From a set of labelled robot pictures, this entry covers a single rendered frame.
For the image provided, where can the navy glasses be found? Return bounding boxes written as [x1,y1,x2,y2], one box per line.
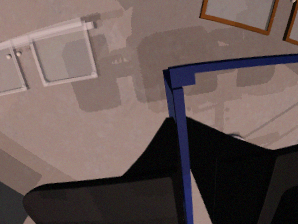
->
[164,53,298,224]

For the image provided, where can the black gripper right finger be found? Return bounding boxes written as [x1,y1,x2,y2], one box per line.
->
[186,116,298,224]

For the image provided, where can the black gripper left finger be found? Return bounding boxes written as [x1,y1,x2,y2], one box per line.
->
[23,116,185,224]

